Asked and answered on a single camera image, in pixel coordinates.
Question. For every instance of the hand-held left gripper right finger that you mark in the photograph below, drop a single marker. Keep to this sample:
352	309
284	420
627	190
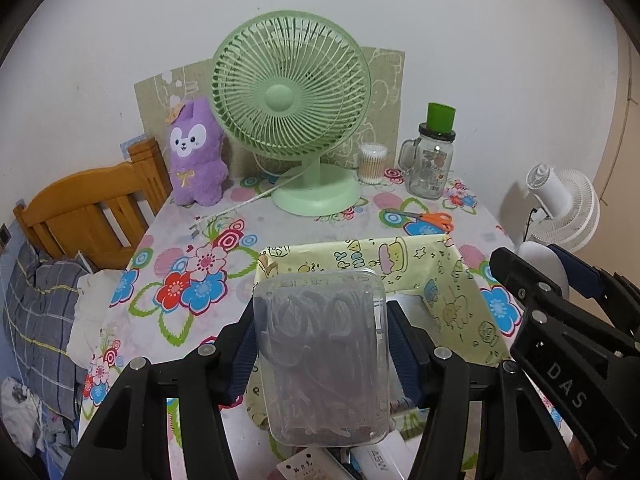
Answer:
402	355

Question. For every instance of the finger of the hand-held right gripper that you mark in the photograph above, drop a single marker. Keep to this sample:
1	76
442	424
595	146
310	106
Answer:
555	355
582	270

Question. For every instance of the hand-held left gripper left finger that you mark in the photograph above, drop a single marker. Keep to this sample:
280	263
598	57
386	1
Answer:
242	355

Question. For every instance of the white rounded object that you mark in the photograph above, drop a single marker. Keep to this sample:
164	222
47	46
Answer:
542	265

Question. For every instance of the clear plastic box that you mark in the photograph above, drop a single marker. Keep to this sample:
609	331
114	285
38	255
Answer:
320	360

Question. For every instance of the yellow cartoon fabric bin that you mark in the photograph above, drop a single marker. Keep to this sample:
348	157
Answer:
450	270

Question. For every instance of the white standing fan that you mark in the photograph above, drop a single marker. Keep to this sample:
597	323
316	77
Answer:
570	200

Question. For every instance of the white charger box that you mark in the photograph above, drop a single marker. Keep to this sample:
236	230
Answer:
377	462

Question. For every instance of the paper tag card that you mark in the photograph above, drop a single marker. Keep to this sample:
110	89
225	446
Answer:
300	467

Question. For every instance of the glass mug jar green lid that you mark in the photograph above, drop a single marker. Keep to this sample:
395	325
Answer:
427	170

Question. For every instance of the cotton swab jar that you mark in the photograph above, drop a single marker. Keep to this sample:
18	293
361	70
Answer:
373	162

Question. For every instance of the purple plush toy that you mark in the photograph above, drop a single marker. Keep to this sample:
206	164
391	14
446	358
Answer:
197	160

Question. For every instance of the grey plaid bedding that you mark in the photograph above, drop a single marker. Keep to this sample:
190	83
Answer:
40	320

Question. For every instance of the white patterned cloth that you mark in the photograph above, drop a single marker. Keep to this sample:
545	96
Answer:
20	410

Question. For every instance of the blue paper sheet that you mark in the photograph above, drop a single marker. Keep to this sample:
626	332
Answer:
131	142

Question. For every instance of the green desk fan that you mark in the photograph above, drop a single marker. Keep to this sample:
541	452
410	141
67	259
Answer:
280	95

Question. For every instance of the cardboard panel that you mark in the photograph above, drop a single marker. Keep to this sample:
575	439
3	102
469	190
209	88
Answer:
385	90

